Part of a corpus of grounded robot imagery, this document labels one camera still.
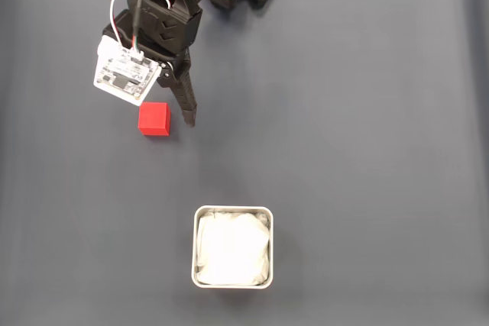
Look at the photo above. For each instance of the red cube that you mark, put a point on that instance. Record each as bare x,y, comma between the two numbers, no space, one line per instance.
153,118

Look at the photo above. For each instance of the square metal tin box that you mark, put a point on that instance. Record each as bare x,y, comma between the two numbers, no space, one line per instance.
193,249

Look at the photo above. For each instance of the white crumpled paper padding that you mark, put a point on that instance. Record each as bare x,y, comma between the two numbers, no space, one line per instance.
233,249

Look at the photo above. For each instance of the white camera circuit board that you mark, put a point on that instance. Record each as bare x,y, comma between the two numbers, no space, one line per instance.
122,78

